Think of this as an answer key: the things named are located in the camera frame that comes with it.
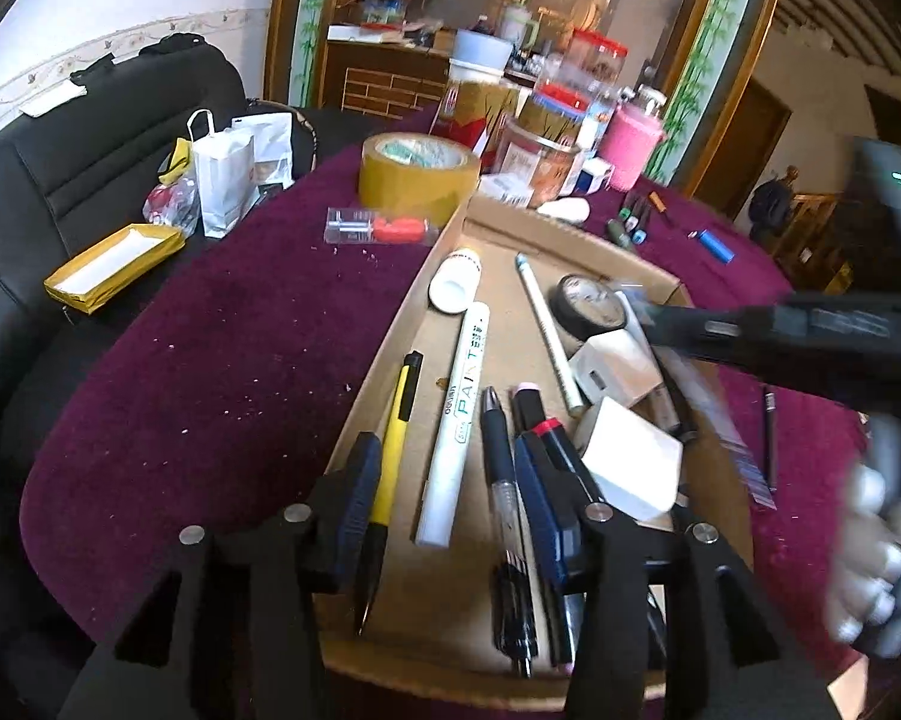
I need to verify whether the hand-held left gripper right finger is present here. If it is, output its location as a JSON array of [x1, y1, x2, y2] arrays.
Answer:
[[514, 431, 827, 720]]

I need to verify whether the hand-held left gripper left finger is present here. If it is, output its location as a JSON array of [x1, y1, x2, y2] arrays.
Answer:
[[56, 431, 384, 720]]

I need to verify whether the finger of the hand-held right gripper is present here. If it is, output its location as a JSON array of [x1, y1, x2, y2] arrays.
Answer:
[[649, 300, 782, 383]]

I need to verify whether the black gel pen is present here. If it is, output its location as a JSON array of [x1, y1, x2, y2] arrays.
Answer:
[[480, 388, 539, 680]]

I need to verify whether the dark patterned pen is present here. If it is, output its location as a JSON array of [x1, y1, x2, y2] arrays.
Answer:
[[623, 289, 779, 509]]

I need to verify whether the white wedge-shaped block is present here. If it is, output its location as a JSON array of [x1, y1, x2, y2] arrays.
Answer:
[[574, 397, 684, 524]]

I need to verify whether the white paint marker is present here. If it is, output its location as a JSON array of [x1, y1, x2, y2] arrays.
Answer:
[[416, 302, 491, 547]]

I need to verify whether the cardboard box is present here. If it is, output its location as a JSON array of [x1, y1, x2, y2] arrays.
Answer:
[[311, 191, 755, 710]]

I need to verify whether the person's right hand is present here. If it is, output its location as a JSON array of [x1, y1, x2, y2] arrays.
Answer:
[[829, 463, 901, 644]]

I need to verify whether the yellow and black pen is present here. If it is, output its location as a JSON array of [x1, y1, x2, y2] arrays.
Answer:
[[355, 351, 425, 635]]

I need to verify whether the blue lighter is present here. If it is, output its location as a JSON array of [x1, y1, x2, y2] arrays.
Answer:
[[696, 229, 737, 265]]

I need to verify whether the black marker with pink caps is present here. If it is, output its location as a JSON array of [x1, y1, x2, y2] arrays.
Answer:
[[512, 382, 578, 674]]

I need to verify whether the white USB charger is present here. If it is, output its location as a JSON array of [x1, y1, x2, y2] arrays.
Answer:
[[569, 330, 663, 407]]

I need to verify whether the thin black pen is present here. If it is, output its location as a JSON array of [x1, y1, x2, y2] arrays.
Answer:
[[763, 386, 780, 493]]

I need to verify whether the wooden stair railing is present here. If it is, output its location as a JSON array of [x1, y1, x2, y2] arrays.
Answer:
[[788, 191, 849, 271]]

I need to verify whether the black and white tape roll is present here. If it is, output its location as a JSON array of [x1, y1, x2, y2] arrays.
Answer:
[[555, 274, 635, 342]]

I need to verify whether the beige pen with blue tip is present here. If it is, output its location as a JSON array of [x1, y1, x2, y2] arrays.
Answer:
[[515, 253, 585, 413]]

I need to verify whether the brown wooden door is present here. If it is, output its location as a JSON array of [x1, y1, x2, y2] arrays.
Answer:
[[709, 79, 792, 222]]

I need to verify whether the white eraser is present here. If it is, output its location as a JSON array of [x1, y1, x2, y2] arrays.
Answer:
[[536, 197, 593, 223]]

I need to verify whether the small blue white box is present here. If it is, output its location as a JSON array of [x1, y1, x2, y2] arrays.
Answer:
[[574, 157, 615, 196]]

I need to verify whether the pink knitted bottle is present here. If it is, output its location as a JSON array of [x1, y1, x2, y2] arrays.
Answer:
[[600, 82, 668, 192]]

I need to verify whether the small white printed box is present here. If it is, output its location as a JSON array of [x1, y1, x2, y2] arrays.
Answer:
[[480, 174, 534, 208]]

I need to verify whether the red utility knife pack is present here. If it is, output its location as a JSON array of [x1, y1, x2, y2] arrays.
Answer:
[[325, 206, 440, 247]]

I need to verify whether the bamboo painted pillar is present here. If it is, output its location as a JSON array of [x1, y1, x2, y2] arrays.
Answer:
[[289, 0, 339, 110], [660, 0, 767, 188]]

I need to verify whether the yellow packing tape roll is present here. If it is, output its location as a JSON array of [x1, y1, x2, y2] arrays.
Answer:
[[358, 133, 482, 227]]

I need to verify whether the clear jar with red lid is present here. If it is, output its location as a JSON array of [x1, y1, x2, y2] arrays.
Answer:
[[566, 30, 630, 91]]

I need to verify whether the yellow shallow box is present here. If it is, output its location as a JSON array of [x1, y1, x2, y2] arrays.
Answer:
[[44, 223, 187, 314]]

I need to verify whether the blue lidded tall canister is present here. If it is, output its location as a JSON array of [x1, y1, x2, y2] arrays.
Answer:
[[436, 30, 522, 158]]

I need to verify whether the white paper bag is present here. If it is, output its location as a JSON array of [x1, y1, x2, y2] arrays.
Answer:
[[232, 114, 296, 200], [191, 111, 257, 239]]

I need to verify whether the red item in plastic bag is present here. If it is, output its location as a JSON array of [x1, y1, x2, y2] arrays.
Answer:
[[143, 165, 200, 233]]

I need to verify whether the wooden brick-pattern counter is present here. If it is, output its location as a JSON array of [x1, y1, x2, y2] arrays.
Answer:
[[323, 37, 452, 121]]

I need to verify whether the black leather sofa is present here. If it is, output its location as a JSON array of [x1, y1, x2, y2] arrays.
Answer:
[[0, 34, 317, 661]]

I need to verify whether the white paper sheet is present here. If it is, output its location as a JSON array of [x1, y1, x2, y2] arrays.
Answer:
[[19, 82, 90, 119]]

